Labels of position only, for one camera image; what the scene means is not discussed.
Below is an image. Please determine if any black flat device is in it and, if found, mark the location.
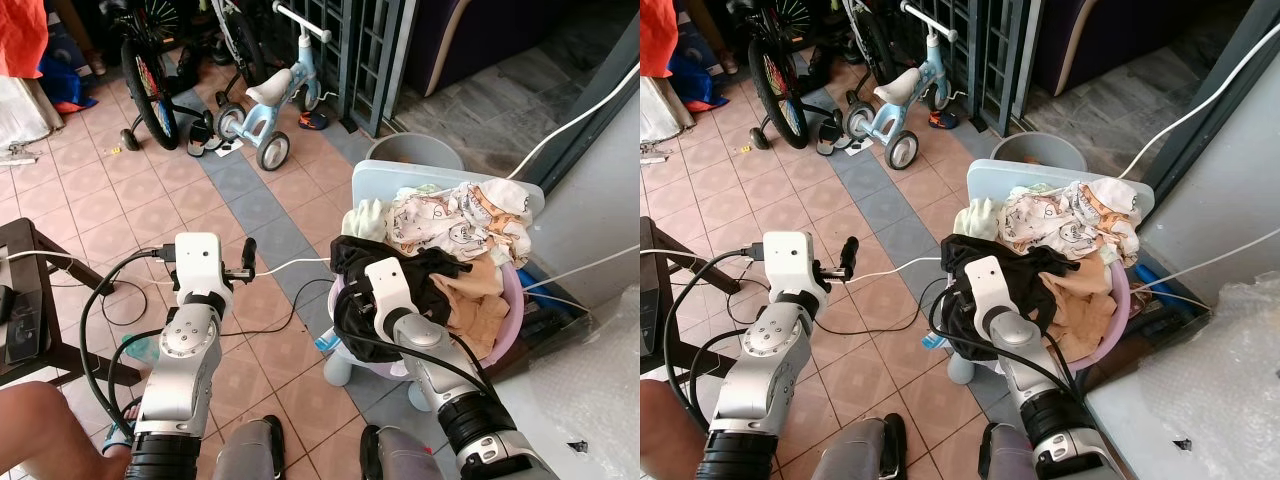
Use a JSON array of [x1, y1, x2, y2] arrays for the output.
[[0, 283, 47, 367], [640, 283, 663, 353]]

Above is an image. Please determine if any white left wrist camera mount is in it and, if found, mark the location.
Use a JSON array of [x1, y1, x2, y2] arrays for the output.
[[175, 232, 233, 297], [763, 231, 822, 297]]

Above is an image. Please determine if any tan garment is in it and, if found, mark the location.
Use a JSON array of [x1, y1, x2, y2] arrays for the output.
[[1040, 255, 1123, 363], [430, 255, 513, 361]]

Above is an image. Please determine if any white plastic sheet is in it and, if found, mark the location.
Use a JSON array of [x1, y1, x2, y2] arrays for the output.
[[0, 75, 66, 151], [640, 75, 697, 147]]

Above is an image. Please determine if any light blue kids balance bike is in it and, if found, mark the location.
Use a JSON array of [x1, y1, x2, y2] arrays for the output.
[[215, 2, 337, 172], [843, 0, 963, 170]]

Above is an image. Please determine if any person's foot in sandal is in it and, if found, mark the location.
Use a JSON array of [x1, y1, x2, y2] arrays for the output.
[[100, 395, 147, 457]]

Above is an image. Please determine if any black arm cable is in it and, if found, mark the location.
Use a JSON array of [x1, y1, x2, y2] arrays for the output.
[[930, 290, 1086, 403], [338, 322, 498, 403], [80, 248, 191, 441], [663, 248, 773, 423]]

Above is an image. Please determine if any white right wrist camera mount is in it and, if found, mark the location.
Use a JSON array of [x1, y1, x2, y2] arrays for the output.
[[363, 257, 414, 326], [963, 256, 1012, 323]]

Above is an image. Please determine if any thick white hose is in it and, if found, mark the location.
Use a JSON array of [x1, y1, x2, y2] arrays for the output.
[[1118, 48, 1253, 183], [505, 60, 641, 183]]

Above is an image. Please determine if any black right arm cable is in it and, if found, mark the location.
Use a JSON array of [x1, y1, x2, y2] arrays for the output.
[[338, 322, 498, 403], [930, 290, 1086, 403]]

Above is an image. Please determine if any robot left leg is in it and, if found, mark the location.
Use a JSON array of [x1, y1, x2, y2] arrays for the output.
[[808, 413, 908, 480], [212, 415, 288, 480]]

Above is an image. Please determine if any dark wooden table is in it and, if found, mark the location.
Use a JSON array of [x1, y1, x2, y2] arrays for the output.
[[640, 218, 763, 383], [0, 218, 142, 387]]

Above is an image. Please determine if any dark purple couch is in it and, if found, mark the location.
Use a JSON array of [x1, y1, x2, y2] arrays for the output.
[[1030, 0, 1206, 98], [405, 0, 563, 98]]

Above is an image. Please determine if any grey washing machine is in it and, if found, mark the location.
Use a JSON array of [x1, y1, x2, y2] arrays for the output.
[[495, 285, 641, 480], [1085, 270, 1280, 480]]

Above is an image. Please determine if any white framed bicycle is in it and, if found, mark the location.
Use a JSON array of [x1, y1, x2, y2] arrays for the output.
[[210, 0, 267, 87], [845, 0, 903, 83]]

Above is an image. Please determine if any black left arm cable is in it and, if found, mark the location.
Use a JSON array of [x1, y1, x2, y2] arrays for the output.
[[80, 248, 191, 441], [663, 248, 773, 423]]

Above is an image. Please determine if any white printed garment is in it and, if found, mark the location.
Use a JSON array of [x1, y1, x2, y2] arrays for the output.
[[385, 180, 537, 267], [1000, 178, 1143, 267]]

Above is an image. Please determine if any robot right leg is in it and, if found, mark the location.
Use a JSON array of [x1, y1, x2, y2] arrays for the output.
[[360, 425, 447, 480], [978, 422, 1052, 480]]

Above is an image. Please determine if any grey plastic bucket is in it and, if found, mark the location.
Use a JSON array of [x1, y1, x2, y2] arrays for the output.
[[990, 132, 1089, 173], [365, 133, 466, 173]]

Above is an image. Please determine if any blue plastic item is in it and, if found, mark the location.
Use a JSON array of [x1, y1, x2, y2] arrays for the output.
[[1130, 255, 1217, 323]]

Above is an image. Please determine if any thin black floor cable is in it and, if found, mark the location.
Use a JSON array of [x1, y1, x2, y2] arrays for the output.
[[740, 278, 946, 339], [100, 278, 333, 339]]

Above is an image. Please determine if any dark metal gate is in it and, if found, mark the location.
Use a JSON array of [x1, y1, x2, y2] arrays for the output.
[[945, 0, 1043, 138], [320, 0, 407, 138]]

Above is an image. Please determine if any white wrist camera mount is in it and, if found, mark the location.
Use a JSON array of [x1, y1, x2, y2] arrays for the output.
[[175, 232, 233, 297], [363, 257, 414, 326], [763, 231, 822, 297], [963, 256, 1012, 323]]

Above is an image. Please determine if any black bicycle with training wheels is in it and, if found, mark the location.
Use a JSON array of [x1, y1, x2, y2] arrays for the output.
[[100, 0, 217, 157], [725, 0, 853, 157]]

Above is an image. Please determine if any person's bare leg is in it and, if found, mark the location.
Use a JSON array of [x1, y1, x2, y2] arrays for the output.
[[640, 378, 707, 480], [0, 382, 131, 480]]

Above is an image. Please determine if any orange cloth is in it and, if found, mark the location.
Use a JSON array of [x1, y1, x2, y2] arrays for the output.
[[640, 0, 680, 79], [0, 0, 49, 79]]

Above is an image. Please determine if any clear bubble wrap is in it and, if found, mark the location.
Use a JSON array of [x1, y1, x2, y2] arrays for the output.
[[560, 285, 641, 461], [1175, 270, 1280, 476]]

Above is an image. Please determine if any purple plastic basin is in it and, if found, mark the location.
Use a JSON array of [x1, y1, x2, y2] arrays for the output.
[[940, 262, 1133, 373], [328, 258, 527, 379]]

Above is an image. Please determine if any robot leg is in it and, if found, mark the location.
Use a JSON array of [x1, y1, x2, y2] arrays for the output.
[[212, 415, 288, 480], [808, 413, 908, 480], [360, 425, 447, 480], [978, 422, 1052, 480]]

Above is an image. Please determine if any thin white floor cable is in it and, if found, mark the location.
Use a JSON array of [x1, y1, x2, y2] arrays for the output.
[[255, 245, 641, 293], [860, 238, 1280, 293]]

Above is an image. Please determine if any pale green garment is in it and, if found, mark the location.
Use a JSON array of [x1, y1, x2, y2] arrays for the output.
[[345, 198, 391, 243], [955, 197, 1003, 241]]

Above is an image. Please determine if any black garment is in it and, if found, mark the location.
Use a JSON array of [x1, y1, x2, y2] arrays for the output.
[[938, 233, 1083, 363], [330, 235, 473, 363]]

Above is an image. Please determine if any blue bag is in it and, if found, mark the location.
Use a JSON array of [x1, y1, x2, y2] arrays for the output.
[[38, 50, 99, 114], [668, 45, 731, 111]]

